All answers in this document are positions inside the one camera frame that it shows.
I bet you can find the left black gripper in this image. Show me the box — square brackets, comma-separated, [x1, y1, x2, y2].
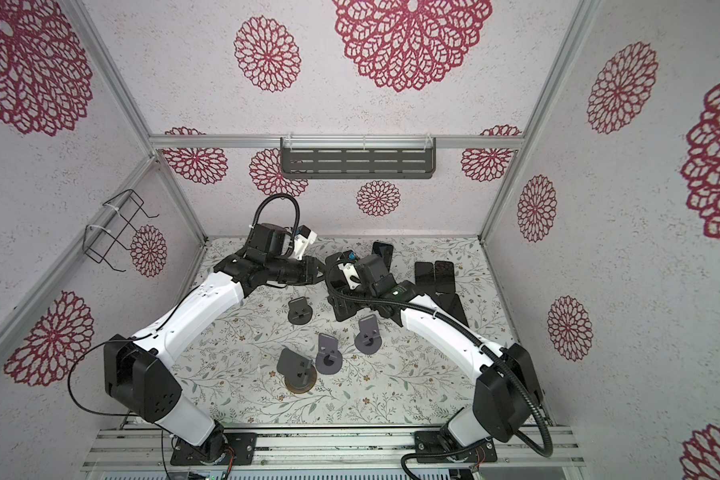
[267, 255, 335, 287]

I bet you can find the black phone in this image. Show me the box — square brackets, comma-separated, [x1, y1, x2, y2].
[372, 241, 394, 270]
[434, 261, 456, 294]
[414, 261, 436, 295]
[325, 251, 345, 282]
[439, 293, 469, 327]

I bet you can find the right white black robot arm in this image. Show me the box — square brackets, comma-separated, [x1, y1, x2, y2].
[325, 251, 553, 458]

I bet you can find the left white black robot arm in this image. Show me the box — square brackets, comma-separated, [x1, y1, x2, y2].
[103, 223, 324, 457]

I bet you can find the dark left phone stand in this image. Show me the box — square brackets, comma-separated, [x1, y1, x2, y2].
[287, 297, 314, 326]

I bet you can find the grey round right stand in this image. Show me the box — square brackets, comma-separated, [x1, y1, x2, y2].
[354, 314, 382, 355]

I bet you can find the grey round phone stand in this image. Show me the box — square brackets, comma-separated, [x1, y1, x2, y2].
[315, 333, 343, 375]

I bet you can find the wooden base phone stand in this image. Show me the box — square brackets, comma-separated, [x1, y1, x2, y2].
[276, 348, 317, 394]

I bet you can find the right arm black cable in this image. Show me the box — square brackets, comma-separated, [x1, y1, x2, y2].
[325, 263, 554, 480]

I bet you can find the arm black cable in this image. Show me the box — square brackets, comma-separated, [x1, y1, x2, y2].
[325, 263, 554, 480]
[67, 193, 302, 480]

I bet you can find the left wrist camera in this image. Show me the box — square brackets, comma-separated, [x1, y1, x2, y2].
[290, 225, 317, 261]

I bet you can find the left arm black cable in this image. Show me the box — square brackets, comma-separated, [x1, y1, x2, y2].
[67, 193, 302, 480]

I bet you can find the dark grey wall shelf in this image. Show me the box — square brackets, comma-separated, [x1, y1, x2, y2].
[280, 137, 437, 180]

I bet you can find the black wire wall rack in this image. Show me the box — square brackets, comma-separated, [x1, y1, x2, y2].
[81, 189, 159, 273]

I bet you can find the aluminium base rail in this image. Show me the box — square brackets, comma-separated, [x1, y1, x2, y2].
[81, 425, 585, 473]

